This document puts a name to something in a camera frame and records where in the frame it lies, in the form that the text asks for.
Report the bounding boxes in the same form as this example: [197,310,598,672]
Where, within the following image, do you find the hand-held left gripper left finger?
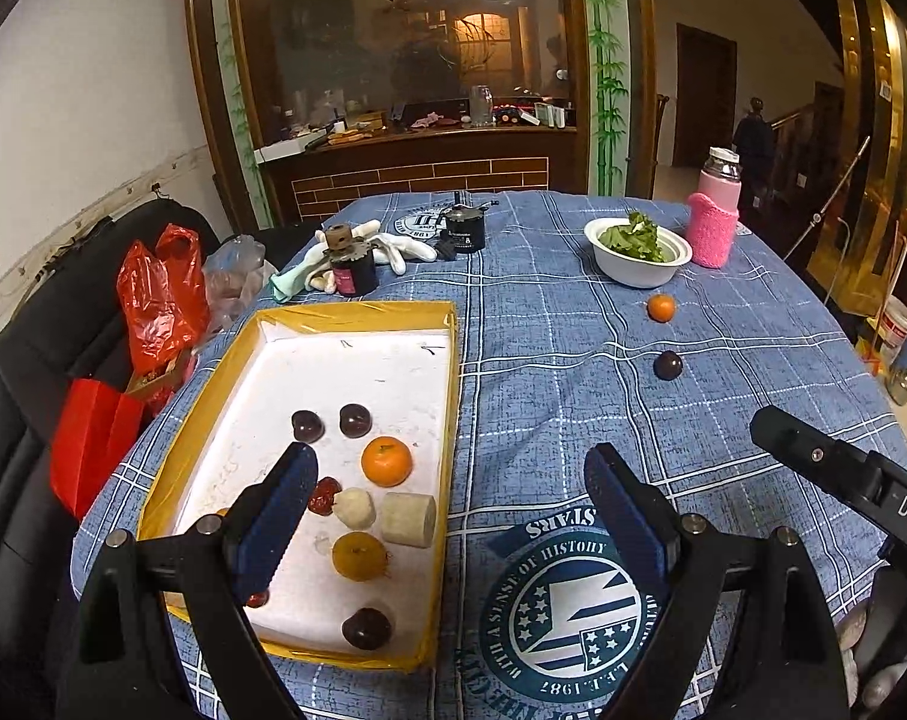
[55,441,321,720]

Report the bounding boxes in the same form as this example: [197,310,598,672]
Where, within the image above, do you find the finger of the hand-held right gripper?
[749,403,885,502]

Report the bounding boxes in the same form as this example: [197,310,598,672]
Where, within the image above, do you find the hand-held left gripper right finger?
[583,442,852,720]

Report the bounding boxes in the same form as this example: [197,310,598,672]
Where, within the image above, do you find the rounded white peeled piece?
[333,487,378,530]

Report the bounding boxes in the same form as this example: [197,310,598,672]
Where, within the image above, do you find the yellowish orange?
[331,531,389,581]

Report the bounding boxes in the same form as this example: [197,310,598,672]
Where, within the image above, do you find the orange with green stem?
[361,435,413,487]

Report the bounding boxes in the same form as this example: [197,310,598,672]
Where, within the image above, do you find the pale sugarcane cylinder piece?
[380,493,437,548]

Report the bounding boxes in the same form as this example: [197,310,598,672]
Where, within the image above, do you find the yellow taped foam box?
[136,300,460,672]

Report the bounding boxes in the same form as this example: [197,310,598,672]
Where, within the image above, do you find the white bucket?
[873,295,907,368]

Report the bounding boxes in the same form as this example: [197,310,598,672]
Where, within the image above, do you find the blue plaid tablecloth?
[70,191,907,720]

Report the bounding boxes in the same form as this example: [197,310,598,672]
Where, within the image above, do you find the red paper bag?
[50,377,150,520]

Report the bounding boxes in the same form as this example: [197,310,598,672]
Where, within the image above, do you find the bottle with pink knitted sleeve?
[684,146,743,269]

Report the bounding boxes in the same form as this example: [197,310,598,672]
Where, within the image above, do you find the white bowl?
[583,216,693,288]

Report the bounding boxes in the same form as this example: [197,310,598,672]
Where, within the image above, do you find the clear plastic bag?
[202,235,278,331]

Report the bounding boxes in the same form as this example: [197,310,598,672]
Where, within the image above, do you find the red plastic bag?
[115,223,210,406]

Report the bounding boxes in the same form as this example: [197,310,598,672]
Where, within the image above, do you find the metal pole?
[787,136,872,260]

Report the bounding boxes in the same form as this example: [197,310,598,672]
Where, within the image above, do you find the black upholstered seat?
[0,199,221,720]

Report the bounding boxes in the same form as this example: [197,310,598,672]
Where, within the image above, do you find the black canister with pink label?
[325,223,381,296]

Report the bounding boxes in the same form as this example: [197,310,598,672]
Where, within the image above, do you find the green lettuce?
[599,211,666,263]

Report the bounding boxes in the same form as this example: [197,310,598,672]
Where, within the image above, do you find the black cylindrical container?
[442,204,488,252]

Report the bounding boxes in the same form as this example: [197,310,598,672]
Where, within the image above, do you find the wooden chair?
[652,94,672,200]

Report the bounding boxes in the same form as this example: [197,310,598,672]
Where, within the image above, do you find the wooden counter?
[254,124,580,230]

